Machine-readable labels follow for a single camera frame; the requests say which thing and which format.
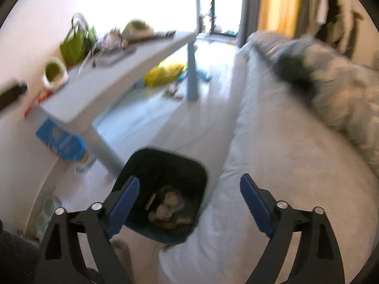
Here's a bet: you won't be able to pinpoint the yellow curtain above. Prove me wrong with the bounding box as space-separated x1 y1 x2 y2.
257 0 303 39

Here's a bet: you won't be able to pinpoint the yellow plastic bag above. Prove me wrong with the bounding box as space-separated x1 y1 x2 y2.
144 57 186 87

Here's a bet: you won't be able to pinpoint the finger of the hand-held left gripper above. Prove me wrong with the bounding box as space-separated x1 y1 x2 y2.
0 80 28 111

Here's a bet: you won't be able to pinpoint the light blue low table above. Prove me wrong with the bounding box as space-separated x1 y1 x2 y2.
40 31 201 178

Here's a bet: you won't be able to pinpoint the small printed box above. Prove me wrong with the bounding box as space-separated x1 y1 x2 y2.
102 31 130 49

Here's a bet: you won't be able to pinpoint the black trash bin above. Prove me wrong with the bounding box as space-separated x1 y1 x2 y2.
114 148 208 245

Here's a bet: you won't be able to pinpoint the grey curtain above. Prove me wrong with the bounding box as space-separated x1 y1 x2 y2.
237 0 264 48
296 0 315 36

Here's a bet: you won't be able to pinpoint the beige coat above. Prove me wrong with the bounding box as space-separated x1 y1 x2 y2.
308 0 330 25

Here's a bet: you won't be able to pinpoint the glass sliding door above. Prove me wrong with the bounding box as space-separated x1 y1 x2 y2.
194 0 246 40

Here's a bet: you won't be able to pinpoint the bed with grey cover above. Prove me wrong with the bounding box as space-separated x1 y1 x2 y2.
158 31 379 284

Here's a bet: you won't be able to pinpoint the green gift bag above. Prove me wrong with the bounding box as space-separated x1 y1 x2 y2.
60 13 98 68

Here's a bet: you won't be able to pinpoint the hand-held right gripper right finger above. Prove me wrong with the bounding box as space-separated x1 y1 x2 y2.
240 173 345 284

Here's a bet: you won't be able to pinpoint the red snack packet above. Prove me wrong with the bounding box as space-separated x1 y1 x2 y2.
25 90 54 119

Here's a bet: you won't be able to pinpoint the dark wooden sticks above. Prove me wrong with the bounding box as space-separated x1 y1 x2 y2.
142 30 177 41

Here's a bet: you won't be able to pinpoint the blue wavy-pattern fleece blanket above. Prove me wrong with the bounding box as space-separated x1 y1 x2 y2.
249 31 379 178

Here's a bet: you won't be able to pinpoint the person's dark fleece clothing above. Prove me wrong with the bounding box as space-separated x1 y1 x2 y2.
0 219 41 284

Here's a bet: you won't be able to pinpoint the pale green plush slipper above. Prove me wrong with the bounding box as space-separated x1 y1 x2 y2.
121 20 155 41
41 58 69 89

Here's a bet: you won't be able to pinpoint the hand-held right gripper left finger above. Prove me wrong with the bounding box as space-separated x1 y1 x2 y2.
35 176 140 284

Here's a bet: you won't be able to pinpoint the keychain with plush charm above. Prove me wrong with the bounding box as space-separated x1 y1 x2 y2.
164 83 186 101

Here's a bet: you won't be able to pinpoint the white sock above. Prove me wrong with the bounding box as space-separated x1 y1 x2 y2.
148 194 185 224

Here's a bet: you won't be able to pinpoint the blue cardboard box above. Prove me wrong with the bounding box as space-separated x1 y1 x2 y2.
36 118 89 163

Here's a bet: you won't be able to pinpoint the pale green plastic bag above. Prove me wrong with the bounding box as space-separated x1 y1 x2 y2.
37 195 63 240

